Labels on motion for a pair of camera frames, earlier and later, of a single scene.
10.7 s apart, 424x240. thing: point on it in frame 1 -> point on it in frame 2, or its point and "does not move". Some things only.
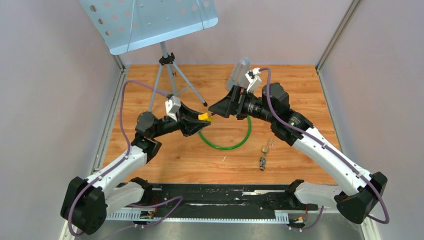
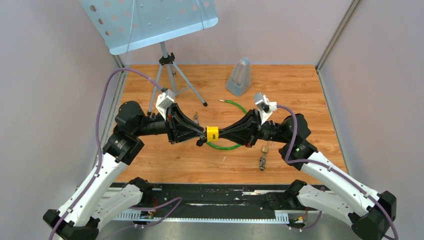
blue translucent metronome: x=237 y=76 does not move
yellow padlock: x=205 y=116 -> x=212 y=133
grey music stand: x=123 y=25 does not move
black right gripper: x=232 y=104 -> x=245 y=131
